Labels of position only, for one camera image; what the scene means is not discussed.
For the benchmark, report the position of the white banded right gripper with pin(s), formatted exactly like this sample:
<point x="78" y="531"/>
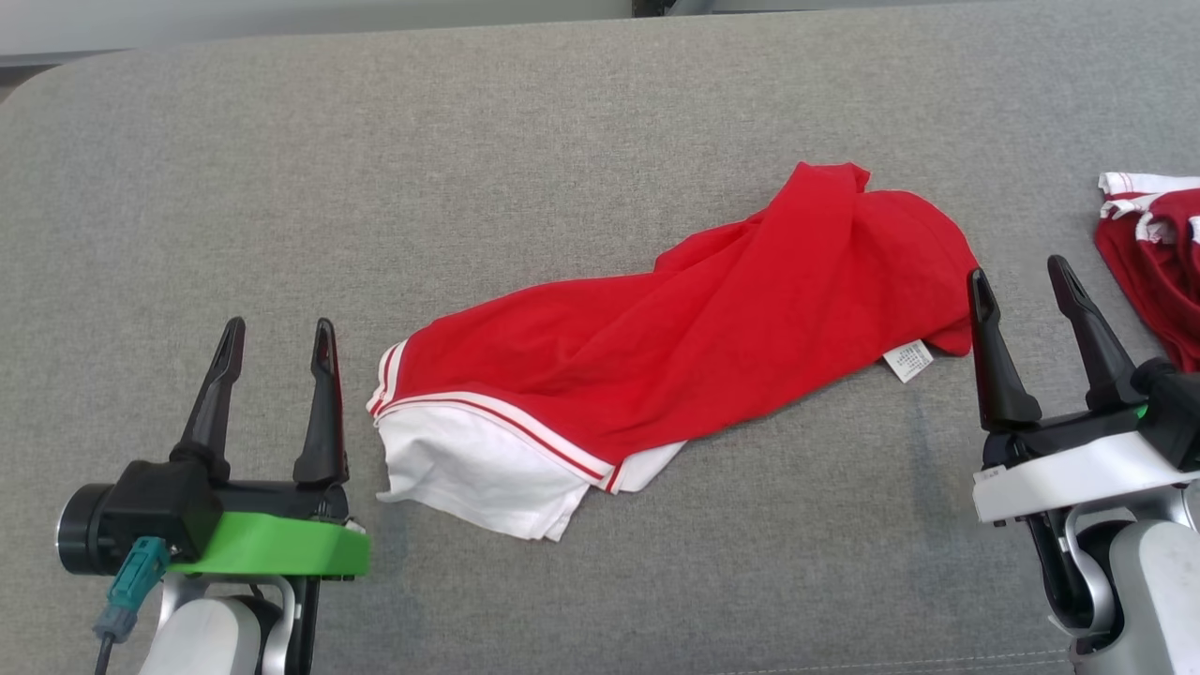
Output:
<point x="1069" y="473"/>

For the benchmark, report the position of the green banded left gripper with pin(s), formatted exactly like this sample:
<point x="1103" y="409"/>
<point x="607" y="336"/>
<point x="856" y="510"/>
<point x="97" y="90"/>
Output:
<point x="281" y="548"/>

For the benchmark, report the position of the red shorts with white trim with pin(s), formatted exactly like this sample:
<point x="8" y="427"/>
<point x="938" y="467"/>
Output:
<point x="1162" y="272"/>

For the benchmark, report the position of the red and white basketball jersey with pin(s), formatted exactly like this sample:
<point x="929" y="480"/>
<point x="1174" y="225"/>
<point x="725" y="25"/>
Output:
<point x="703" y="328"/>

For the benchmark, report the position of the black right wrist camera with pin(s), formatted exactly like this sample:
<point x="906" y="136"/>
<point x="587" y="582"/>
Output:
<point x="1177" y="417"/>

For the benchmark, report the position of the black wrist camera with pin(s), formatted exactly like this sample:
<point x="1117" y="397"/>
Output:
<point x="150" y="506"/>
<point x="1177" y="417"/>

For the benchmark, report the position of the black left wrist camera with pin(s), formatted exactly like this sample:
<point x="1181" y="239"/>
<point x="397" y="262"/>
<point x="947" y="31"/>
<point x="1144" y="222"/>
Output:
<point x="150" y="506"/>

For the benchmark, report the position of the dark grey post bracket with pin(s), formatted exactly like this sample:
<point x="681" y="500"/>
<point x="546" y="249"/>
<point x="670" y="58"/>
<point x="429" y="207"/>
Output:
<point x="652" y="7"/>

